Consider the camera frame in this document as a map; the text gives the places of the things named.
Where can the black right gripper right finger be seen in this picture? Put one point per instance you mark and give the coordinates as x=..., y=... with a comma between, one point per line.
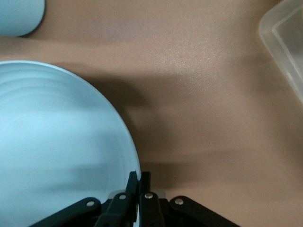
x=151, y=212

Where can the clear plastic food container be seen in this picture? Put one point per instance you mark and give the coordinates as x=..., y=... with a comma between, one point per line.
x=286, y=42

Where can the light blue plate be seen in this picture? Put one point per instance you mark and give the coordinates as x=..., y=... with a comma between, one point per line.
x=59, y=132

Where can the brown table mat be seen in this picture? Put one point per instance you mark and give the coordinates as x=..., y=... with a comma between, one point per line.
x=189, y=94

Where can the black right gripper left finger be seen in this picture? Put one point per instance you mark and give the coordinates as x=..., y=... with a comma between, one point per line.
x=113, y=212

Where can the light blue cup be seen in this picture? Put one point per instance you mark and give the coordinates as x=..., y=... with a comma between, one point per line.
x=19, y=16

